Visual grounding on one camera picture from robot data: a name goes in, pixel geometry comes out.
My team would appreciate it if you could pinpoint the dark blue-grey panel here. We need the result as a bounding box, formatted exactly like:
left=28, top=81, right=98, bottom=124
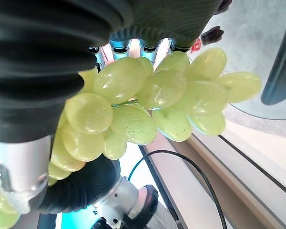
left=261, top=0, right=286, bottom=106

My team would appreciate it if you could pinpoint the red and white label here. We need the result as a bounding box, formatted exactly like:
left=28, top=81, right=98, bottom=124
left=191, top=39, right=203, bottom=52

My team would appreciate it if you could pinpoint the grey round speckled disc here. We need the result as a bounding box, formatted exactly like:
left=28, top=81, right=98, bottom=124
left=200, top=0, right=286, bottom=120

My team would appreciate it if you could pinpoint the white beam with black groove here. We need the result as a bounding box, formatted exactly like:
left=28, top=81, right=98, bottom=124
left=143, top=132, right=286, bottom=229

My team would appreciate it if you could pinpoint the black cable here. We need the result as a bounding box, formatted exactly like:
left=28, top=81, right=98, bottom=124
left=138, top=150, right=228, bottom=229

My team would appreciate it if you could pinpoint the teal cable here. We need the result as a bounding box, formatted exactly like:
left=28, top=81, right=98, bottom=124
left=126, top=156, right=147, bottom=181

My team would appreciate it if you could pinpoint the right robot hand black cloth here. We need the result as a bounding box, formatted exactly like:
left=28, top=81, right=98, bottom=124
left=0, top=0, right=231, bottom=214

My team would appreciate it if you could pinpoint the left robot hand black cloth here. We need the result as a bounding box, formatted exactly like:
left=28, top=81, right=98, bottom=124
left=38, top=154, right=140, bottom=229

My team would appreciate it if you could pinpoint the green grape bunch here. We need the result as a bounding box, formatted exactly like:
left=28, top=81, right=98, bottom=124
left=0, top=47, right=262, bottom=229

